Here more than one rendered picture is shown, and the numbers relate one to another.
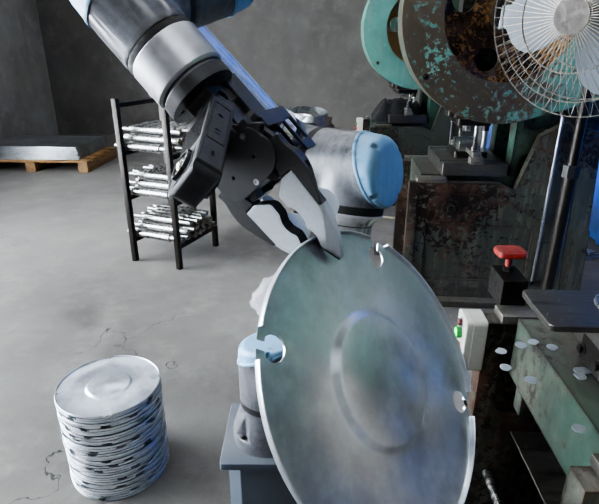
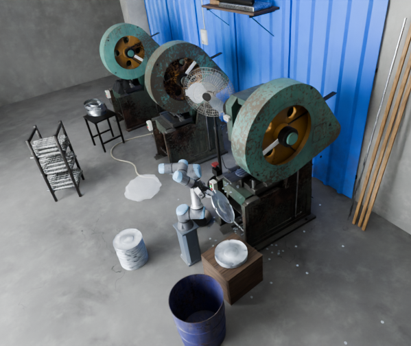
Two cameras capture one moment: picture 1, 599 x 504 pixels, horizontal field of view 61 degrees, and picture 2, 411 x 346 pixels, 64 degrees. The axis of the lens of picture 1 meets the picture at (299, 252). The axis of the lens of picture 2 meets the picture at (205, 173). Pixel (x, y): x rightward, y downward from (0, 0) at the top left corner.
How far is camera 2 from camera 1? 217 cm
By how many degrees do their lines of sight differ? 29
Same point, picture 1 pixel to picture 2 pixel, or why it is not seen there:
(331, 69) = (58, 49)
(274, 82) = (26, 65)
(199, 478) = (158, 250)
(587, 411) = (241, 193)
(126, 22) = (186, 181)
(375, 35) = (110, 61)
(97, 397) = (128, 243)
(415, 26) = (156, 92)
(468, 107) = (178, 110)
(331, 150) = (189, 171)
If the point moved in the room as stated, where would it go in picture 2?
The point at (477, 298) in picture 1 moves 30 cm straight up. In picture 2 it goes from (195, 161) to (193, 144)
